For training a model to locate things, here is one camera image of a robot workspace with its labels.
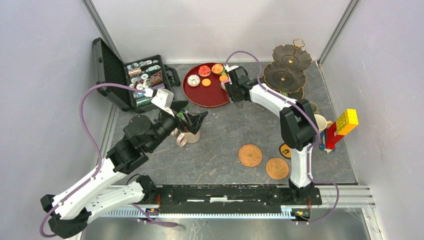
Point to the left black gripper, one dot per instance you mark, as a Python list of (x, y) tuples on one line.
[(193, 122)]

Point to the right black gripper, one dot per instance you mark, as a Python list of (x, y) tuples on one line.
[(233, 98)]

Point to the pink beige mug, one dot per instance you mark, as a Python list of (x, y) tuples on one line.
[(183, 138)]

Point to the orange fruit tart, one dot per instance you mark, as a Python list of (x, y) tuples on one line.
[(217, 69)]

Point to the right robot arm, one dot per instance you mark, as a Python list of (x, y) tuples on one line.
[(299, 129)]

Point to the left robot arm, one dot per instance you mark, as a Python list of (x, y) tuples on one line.
[(70, 212)]

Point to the orange macaron right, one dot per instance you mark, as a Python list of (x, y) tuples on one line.
[(223, 78)]

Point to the orange macaron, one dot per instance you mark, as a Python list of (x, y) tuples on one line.
[(223, 78), (206, 82)]

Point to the red round tray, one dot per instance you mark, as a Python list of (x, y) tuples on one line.
[(205, 96)]

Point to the orange macaron centre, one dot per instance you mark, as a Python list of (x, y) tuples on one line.
[(206, 82)]

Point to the white sprinkled donut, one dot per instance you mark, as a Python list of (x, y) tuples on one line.
[(193, 80)]

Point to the woven coaster left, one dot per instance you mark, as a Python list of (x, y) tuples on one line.
[(250, 155)]

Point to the woven coaster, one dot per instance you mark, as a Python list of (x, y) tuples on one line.
[(250, 155), (277, 168)]

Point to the three-tier gold dessert stand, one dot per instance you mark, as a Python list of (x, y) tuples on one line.
[(286, 73)]

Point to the black yellow round coaster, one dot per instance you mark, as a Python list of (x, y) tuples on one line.
[(285, 151)]

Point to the black open case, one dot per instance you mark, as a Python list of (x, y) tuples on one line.
[(149, 72)]

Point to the woven coaster right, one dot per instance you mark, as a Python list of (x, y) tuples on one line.
[(277, 168)]

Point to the small grey-green cup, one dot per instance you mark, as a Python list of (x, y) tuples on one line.
[(314, 108)]

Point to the yellow cream mug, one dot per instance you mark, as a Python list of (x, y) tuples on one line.
[(322, 122)]

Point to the red yellow block toy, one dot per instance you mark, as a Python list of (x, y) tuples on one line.
[(337, 130)]

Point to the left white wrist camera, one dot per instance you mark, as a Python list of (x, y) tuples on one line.
[(163, 98)]

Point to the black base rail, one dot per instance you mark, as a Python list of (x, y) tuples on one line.
[(229, 200)]

